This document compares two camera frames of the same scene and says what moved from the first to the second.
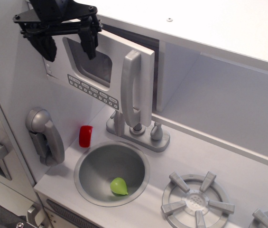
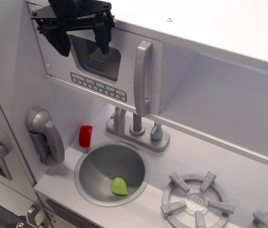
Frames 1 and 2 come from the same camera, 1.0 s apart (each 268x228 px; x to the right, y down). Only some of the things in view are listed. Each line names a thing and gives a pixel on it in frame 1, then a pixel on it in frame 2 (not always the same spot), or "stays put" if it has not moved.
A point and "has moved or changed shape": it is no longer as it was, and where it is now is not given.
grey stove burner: [198, 202] stays put
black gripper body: [52, 17] to [60, 15]
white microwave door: [121, 76] has moved or changed shape
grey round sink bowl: [101, 162] stays put
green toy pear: [118, 185] stays put
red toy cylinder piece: [85, 136] stays put
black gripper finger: [88, 37] to [103, 30]
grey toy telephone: [47, 140] stays put
